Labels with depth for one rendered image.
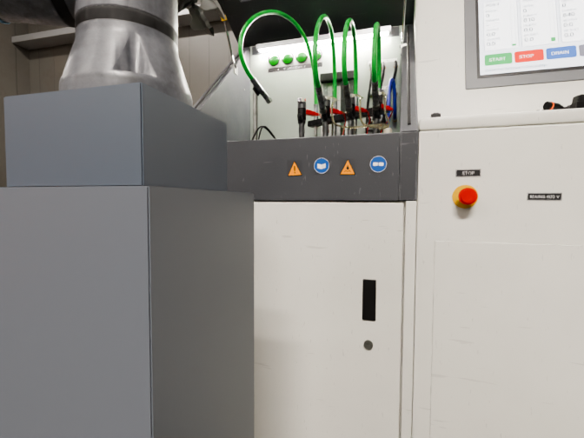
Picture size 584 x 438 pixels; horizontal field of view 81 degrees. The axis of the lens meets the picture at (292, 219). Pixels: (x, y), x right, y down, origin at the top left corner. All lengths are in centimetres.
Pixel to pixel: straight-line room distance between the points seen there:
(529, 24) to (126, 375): 124
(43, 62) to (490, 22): 426
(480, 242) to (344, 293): 33
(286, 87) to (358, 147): 74
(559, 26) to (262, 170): 89
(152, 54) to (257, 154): 52
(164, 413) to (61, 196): 22
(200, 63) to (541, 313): 319
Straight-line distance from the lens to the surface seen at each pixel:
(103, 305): 36
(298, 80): 153
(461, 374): 94
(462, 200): 81
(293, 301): 92
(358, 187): 85
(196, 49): 359
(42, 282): 41
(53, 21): 56
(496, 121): 88
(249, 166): 93
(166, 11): 50
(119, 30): 47
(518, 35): 126
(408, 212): 84
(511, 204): 87
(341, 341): 92
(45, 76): 469
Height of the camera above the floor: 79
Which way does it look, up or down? 3 degrees down
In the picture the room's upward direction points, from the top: straight up
